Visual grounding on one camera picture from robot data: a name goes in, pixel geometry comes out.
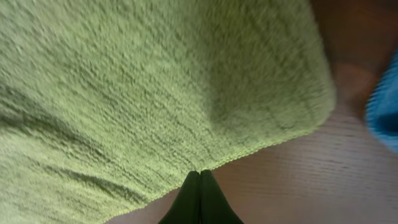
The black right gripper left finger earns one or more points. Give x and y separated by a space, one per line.
186 206

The bright green cloth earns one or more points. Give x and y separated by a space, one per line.
106 106

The blue cloth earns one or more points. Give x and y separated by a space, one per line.
381 108

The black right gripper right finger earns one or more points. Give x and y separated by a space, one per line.
215 208

